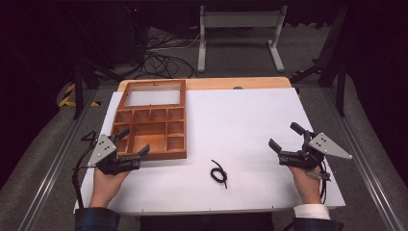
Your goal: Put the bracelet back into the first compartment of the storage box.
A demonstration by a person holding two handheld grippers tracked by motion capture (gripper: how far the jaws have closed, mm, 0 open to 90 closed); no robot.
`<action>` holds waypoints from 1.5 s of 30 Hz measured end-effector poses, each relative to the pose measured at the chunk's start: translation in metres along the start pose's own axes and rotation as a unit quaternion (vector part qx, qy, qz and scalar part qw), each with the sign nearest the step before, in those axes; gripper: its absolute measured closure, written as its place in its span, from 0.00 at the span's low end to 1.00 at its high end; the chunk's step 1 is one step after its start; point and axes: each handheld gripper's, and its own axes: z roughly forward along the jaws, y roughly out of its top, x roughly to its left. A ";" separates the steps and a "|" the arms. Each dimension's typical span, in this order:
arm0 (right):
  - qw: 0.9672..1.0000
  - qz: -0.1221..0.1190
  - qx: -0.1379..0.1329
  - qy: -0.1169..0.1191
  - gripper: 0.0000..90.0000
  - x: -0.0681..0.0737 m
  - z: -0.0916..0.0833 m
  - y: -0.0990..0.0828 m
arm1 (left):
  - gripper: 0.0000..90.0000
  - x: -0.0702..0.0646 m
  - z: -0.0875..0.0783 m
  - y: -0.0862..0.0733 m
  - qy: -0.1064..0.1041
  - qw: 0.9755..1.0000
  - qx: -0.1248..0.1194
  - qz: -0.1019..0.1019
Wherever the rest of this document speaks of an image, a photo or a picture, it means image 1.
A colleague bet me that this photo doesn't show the black stand legs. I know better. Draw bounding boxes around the black stand legs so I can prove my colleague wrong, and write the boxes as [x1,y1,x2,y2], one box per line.
[65,9,129,121]
[289,6,351,118]

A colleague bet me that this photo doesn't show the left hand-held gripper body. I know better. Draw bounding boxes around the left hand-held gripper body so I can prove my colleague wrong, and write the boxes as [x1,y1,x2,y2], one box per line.
[87,134,142,176]

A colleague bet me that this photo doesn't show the white metal stand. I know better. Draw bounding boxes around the white metal stand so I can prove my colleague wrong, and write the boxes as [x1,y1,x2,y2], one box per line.
[196,5,289,74]

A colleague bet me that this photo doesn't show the black hair tie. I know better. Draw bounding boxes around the black hair tie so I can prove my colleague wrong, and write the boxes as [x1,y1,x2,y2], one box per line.
[210,159,229,190]

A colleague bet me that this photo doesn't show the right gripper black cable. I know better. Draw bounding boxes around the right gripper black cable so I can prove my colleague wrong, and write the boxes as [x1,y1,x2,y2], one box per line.
[305,160,332,205]

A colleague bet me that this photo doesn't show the person's right hand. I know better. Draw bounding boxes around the person's right hand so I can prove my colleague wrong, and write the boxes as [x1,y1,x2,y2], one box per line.
[287,165,323,206]

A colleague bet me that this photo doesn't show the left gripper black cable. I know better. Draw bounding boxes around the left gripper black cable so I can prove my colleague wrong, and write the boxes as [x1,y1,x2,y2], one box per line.
[71,130,98,210]

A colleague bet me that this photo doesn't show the person's left hand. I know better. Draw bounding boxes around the person's left hand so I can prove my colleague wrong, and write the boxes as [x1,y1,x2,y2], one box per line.
[89,167,131,209]

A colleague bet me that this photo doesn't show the wooden compartment box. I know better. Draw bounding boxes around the wooden compartment box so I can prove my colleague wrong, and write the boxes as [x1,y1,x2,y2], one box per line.
[110,78,189,162]

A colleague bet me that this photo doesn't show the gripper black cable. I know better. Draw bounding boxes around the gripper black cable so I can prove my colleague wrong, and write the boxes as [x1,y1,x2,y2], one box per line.
[71,130,98,210]
[305,160,332,205]

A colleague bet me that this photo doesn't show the aluminium floor rail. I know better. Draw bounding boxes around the aluminium floor rail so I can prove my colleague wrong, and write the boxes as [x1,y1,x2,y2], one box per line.
[16,88,100,231]
[321,86,406,231]

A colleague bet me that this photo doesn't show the yellow black hazard tape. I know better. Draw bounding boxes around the yellow black hazard tape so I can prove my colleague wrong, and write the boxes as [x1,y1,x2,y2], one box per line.
[58,82,102,108]

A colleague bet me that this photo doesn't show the white table board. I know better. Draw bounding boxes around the white table board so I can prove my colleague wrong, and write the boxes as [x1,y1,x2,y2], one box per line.
[73,88,346,216]

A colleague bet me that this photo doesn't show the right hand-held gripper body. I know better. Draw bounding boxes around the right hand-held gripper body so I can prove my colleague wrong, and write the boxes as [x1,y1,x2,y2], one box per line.
[277,129,353,171]

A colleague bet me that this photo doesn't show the bundle of floor cables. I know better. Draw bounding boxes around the bundle of floor cables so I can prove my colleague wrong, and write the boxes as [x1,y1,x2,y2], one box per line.
[133,30,200,80]

